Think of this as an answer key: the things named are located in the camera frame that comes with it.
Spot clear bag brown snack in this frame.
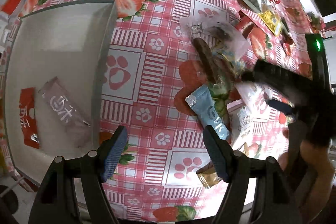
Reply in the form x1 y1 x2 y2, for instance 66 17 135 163
179 15 249 84

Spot red packet in tray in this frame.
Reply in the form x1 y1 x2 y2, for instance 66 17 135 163
19 88 40 149

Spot white cookie packet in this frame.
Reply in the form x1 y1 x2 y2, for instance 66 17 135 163
227 100 253 150

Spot strawberry pattern tablecloth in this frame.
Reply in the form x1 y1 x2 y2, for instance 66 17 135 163
0 0 326 223

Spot yellow snack packet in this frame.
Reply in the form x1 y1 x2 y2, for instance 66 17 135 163
258 10 282 36

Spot gold wrapped candy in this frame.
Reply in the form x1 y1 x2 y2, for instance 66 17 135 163
196 162 223 189

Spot red wrapper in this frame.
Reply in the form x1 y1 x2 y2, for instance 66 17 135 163
234 11 255 38

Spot light blue snack bar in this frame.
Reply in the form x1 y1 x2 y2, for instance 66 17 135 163
185 85 230 140

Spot grey-pink bar in tray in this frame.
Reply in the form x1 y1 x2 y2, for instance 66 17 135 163
38 77 91 147

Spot person's hand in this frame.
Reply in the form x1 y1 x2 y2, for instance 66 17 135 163
277 140 336 223

